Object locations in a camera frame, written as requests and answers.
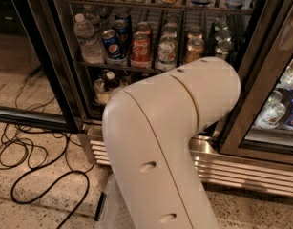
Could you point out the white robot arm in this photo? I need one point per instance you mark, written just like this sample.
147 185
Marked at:
147 127

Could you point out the brown juice bottle left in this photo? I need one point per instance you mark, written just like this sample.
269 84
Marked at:
112 80

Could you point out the silver can bottom shelf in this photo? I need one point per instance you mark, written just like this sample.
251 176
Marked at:
102 94

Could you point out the clear water bottle middle shelf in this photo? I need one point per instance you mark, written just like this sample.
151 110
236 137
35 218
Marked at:
88 40

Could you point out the stainless steel fridge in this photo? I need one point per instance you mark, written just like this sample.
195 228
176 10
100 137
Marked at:
232 152

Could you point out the open glass fridge door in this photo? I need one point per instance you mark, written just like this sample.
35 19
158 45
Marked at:
36 84

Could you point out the white green soda can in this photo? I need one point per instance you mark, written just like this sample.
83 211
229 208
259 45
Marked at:
167 49

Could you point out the red Coca-Cola can front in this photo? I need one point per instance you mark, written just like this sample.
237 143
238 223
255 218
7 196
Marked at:
141 47

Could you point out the gold soda can front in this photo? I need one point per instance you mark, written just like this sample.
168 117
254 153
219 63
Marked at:
194 50

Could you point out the blue Pepsi can front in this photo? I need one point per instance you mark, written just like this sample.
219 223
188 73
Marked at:
112 44

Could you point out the green silver soda can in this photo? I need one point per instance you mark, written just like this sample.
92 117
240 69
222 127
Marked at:
223 49

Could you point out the clear plastic storage bin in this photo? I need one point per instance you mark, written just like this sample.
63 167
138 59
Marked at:
112 212

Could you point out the white can right door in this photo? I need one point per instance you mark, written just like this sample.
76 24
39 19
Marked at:
269 118

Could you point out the blue Pepsi can right door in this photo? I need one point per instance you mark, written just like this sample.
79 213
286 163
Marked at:
288 117

